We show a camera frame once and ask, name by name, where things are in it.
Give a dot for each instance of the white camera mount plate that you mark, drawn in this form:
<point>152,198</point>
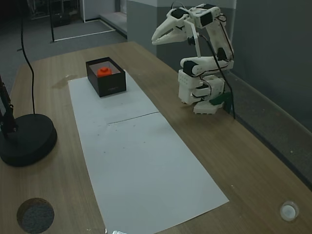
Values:
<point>196,41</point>

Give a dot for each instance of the shiny tape scrap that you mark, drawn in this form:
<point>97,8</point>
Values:
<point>117,231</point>

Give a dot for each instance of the orange cube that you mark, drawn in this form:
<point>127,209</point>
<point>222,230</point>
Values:
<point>104,72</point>

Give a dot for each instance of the white paper sheet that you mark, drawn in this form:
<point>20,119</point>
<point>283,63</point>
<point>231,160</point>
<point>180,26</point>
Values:
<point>151,170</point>
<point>117,107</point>

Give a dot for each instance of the white round plastic cap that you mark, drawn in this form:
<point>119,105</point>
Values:
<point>289,211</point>

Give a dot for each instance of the grey desk divider panel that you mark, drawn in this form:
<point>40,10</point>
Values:
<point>280,126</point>

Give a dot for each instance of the black round lamp base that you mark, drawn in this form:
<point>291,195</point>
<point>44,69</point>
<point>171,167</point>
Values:
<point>29,141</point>

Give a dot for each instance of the green table clamp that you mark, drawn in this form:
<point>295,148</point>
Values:
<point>220,99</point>

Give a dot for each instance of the black metal post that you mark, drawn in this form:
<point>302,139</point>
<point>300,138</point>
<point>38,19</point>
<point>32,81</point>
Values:
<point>52,24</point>

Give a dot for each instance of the dark brown box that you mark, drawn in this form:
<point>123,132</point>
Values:
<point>113,84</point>

